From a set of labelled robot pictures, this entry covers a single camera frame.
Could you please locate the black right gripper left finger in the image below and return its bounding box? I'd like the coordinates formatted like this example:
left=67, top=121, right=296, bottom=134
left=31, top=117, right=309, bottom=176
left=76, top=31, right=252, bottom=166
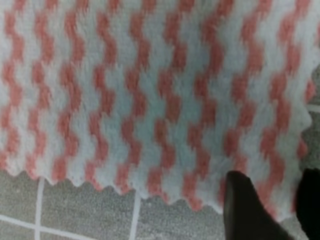
left=223, top=171, right=293, bottom=240

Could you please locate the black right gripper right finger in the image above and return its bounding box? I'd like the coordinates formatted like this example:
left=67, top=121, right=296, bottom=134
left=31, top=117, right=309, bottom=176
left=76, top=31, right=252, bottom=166
left=296, top=168, right=320, bottom=240

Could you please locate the pink white wavy striped towel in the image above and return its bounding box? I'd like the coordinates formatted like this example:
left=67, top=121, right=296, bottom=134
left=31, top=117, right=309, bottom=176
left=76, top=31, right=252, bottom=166
left=0, top=0, right=320, bottom=221

